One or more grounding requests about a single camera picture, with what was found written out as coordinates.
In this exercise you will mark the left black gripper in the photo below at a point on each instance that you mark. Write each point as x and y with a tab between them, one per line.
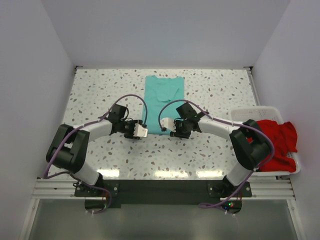
131	135

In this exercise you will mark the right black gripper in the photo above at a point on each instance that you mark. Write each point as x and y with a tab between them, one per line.
177	133

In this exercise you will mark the teal t shirt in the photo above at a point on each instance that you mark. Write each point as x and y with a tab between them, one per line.
158	92

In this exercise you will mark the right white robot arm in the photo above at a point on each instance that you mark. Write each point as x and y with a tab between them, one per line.
251	146

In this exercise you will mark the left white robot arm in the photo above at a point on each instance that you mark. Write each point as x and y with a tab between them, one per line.
69	146

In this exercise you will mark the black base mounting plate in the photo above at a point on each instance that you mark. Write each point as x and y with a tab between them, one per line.
116	193

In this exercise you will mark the white plastic laundry basket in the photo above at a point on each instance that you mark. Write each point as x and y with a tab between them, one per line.
258	113

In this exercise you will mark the red t shirt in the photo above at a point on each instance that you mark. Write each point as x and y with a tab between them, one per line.
284	138

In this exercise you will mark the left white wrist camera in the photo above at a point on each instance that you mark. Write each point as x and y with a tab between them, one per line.
140	130

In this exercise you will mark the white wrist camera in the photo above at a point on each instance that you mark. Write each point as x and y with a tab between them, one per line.
140	130
167	124

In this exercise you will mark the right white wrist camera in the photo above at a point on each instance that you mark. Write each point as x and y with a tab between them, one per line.
167	124

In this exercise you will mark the aluminium rail frame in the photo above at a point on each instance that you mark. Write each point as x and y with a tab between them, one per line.
262	188

